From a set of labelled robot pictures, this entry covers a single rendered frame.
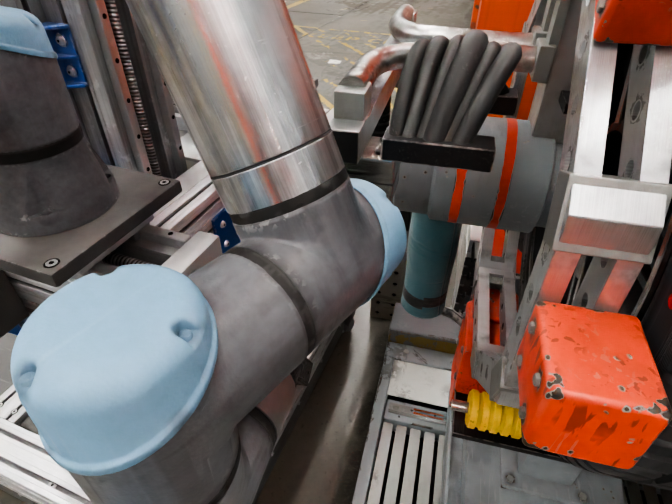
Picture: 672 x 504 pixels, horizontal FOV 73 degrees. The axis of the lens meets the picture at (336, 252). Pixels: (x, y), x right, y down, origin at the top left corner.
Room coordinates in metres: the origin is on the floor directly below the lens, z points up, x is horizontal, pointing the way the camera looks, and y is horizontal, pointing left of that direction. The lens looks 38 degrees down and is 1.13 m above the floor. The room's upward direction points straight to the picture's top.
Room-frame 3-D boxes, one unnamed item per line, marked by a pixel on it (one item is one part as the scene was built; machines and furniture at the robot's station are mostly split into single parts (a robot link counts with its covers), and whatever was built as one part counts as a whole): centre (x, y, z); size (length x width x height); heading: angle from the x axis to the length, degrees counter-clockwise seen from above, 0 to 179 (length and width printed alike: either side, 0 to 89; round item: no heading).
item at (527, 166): (0.53, -0.19, 0.85); 0.21 x 0.14 x 0.14; 75
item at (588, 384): (0.21, -0.18, 0.85); 0.09 x 0.08 x 0.07; 165
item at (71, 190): (0.51, 0.36, 0.87); 0.15 x 0.15 x 0.10
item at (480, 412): (0.37, -0.32, 0.51); 0.29 x 0.06 x 0.06; 75
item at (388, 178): (0.40, -0.02, 0.93); 0.09 x 0.05 x 0.05; 75
